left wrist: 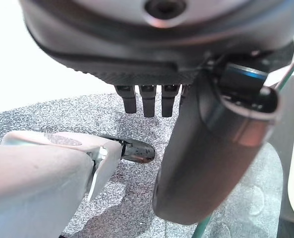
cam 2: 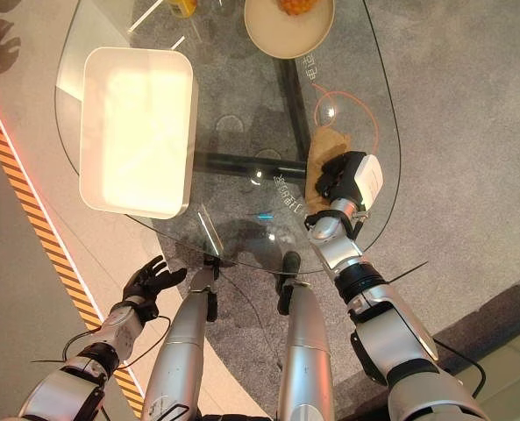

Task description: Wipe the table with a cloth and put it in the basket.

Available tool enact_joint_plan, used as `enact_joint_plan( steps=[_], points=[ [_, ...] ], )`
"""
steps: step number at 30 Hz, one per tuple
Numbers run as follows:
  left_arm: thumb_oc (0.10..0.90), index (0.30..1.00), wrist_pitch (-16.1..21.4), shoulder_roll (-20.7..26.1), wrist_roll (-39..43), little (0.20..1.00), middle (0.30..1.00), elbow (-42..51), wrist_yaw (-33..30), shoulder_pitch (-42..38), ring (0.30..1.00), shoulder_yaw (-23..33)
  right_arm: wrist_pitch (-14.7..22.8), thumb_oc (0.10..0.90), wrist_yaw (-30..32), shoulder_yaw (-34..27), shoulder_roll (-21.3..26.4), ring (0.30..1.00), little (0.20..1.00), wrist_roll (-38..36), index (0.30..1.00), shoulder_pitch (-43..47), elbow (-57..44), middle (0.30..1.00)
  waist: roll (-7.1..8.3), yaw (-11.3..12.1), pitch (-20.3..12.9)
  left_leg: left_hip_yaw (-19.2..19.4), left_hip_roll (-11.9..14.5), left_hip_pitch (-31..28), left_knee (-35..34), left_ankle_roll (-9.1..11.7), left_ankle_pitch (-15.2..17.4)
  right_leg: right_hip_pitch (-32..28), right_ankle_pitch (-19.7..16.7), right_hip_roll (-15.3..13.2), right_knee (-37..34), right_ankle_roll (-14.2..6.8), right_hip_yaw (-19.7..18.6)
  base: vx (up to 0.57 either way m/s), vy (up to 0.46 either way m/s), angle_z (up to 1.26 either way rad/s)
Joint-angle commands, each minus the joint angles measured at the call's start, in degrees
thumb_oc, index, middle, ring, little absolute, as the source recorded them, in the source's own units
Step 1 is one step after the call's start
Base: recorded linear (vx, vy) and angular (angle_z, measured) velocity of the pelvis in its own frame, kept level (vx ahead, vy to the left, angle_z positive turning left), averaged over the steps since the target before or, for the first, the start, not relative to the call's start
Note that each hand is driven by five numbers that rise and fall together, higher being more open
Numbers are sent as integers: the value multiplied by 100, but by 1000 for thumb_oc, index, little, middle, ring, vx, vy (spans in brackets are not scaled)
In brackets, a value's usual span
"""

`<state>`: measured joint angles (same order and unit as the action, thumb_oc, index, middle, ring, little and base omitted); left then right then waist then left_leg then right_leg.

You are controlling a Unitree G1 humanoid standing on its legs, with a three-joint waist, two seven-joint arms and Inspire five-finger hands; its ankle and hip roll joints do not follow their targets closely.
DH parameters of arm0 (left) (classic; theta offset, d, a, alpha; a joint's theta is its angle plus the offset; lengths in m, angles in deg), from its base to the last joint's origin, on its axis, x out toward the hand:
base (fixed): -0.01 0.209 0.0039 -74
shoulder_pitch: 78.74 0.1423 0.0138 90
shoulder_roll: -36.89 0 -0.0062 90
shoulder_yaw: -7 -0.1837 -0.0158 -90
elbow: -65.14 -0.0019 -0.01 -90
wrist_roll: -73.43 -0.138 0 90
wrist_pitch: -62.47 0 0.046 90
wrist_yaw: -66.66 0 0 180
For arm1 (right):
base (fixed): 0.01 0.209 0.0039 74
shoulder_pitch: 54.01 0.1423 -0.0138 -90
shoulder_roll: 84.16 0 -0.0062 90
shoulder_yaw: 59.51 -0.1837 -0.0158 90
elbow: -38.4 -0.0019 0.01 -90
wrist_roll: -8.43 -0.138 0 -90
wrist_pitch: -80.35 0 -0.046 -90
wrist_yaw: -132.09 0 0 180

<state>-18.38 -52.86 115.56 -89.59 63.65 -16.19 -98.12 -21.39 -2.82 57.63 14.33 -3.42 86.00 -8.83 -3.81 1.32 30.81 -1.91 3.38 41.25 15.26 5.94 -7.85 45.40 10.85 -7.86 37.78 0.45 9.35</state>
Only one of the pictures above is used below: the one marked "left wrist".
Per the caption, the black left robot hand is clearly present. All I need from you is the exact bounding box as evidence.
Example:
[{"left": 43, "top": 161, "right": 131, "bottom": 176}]
[{"left": 17, "top": 0, "right": 294, "bottom": 225}]

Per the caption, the dark robot foot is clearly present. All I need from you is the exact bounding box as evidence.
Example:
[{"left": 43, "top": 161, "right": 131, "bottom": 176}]
[{"left": 101, "top": 135, "right": 156, "bottom": 165}]

